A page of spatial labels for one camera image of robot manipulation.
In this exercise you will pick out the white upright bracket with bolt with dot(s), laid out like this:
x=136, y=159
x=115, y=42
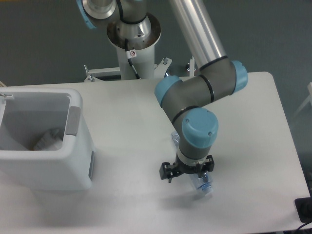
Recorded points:
x=190, y=67

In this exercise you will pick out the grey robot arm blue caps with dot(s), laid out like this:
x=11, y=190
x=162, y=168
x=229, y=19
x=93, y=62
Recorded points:
x=183, y=101

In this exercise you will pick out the white metal base frame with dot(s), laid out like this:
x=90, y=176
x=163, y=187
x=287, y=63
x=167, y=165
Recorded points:
x=160, y=71

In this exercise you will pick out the black device at table corner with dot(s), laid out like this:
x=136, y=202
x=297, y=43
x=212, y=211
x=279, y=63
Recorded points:
x=304, y=209

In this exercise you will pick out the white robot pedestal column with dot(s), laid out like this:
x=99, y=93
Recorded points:
x=135, y=46

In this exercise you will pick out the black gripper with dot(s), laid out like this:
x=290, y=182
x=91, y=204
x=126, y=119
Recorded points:
x=169, y=171

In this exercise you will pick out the crushed clear plastic bottle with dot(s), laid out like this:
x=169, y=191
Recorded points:
x=203, y=185

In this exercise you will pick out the white plastic trash can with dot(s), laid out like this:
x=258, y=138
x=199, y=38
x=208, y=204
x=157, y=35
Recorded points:
x=25, y=115

